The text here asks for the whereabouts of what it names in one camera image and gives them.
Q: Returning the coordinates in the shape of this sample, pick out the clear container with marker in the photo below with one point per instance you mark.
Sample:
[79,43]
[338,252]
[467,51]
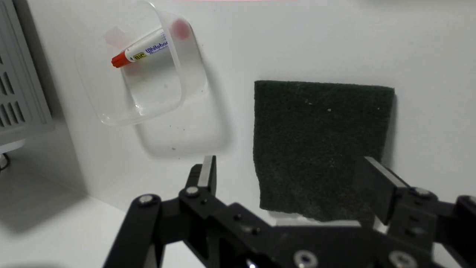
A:
[168,98]

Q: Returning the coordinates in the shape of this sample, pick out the grey metal appliance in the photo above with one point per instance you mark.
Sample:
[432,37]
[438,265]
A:
[24,107]

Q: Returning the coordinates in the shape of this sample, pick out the red capped marker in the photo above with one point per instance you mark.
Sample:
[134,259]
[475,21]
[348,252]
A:
[144,46]

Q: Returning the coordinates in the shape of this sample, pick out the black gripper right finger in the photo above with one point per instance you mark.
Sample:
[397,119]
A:
[382,188]

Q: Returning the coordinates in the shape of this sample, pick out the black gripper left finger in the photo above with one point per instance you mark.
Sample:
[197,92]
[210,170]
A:
[203,177]

